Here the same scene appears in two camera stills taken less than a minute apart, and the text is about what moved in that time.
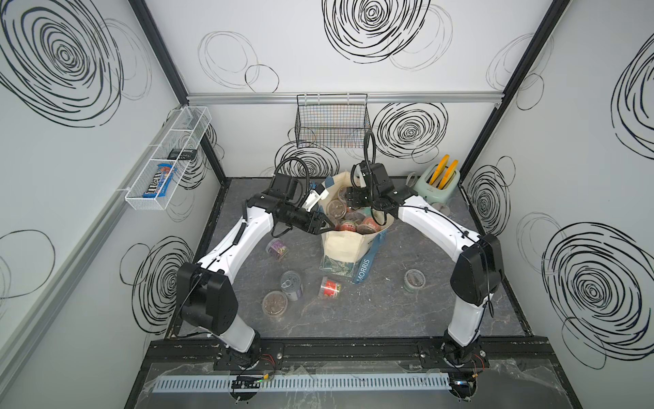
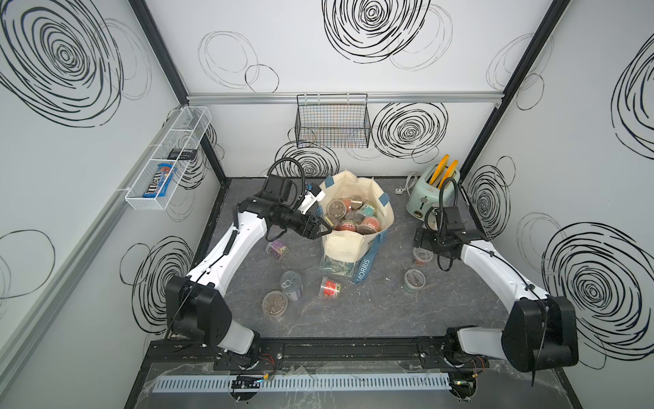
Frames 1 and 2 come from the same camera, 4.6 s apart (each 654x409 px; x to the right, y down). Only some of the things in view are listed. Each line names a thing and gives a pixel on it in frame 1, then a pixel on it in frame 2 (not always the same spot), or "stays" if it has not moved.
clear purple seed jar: [276, 247] stays
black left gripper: [312, 227] stays
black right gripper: [352, 195] to [424, 241]
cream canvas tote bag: [347, 253] stays
